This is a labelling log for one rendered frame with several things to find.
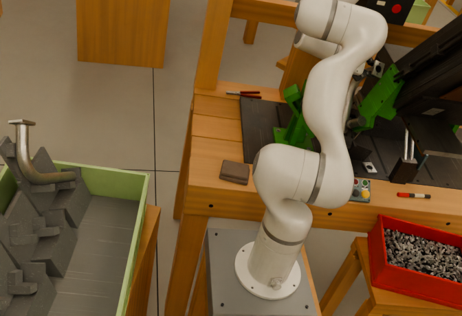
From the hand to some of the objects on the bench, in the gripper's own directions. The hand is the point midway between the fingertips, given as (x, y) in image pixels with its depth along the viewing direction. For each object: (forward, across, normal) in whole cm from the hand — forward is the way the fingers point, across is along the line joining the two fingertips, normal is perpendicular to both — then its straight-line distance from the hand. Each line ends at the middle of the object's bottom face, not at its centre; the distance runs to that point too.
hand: (372, 69), depth 164 cm
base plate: (+22, +22, -20) cm, 37 cm away
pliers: (-29, +15, -48) cm, 58 cm away
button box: (+4, +48, -3) cm, 48 cm away
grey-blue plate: (+30, +30, -6) cm, 43 cm away
